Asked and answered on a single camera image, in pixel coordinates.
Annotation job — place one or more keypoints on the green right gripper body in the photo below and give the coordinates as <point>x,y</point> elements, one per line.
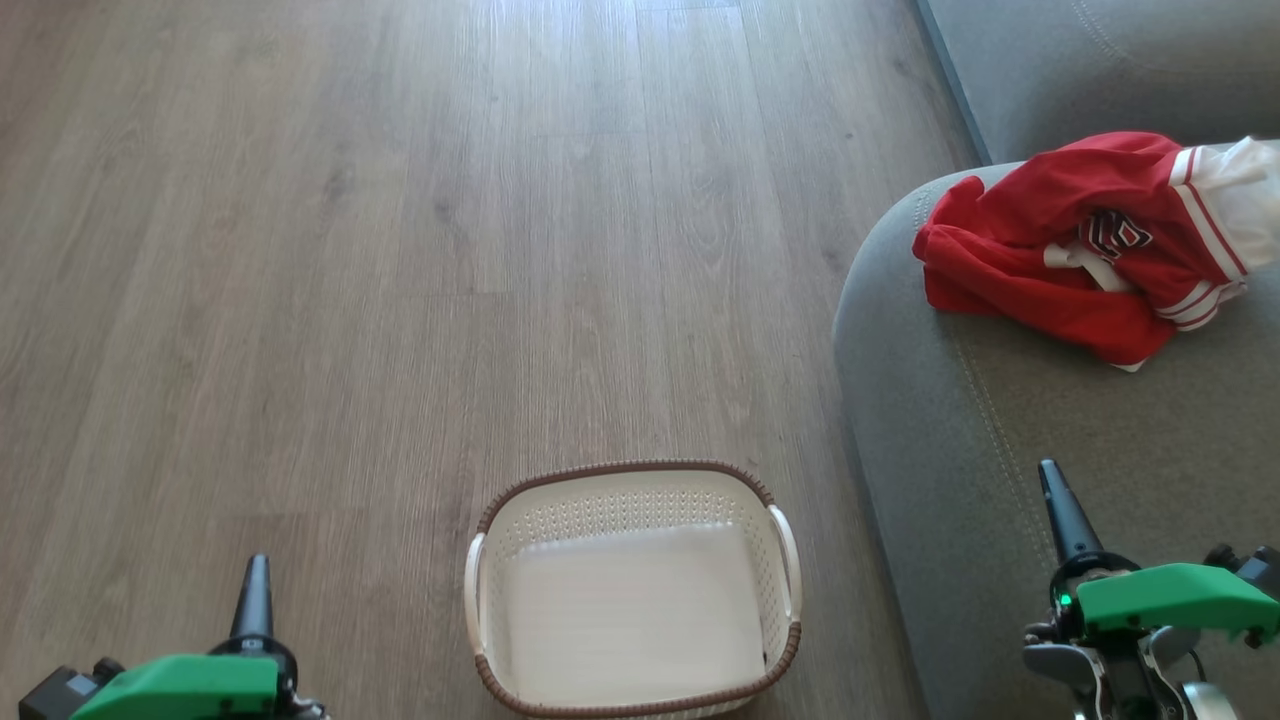
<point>1180,600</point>

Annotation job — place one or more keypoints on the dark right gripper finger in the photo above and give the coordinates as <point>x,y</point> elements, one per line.
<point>1068,520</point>

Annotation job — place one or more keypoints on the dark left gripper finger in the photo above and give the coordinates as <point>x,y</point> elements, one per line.
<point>254,605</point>

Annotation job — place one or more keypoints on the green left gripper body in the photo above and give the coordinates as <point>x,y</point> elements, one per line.
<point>170,690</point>

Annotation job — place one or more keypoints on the red white varsity jacket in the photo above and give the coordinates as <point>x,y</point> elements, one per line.
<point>1030,200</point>

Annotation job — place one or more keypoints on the cream laundry basket brown rim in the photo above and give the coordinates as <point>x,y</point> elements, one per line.
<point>630,620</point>

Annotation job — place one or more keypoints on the grey fabric sofa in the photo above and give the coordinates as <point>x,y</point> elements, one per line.
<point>1000,450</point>

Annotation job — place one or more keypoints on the grey sofa flat section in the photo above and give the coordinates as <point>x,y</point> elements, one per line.
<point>1100,60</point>

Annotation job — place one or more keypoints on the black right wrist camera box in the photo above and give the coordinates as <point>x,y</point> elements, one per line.
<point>1262,572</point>

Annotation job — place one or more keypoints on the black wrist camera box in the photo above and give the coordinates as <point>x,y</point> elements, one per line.
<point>55,695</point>
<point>1262,572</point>

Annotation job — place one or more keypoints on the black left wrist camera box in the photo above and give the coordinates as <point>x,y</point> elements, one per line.
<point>55,695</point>

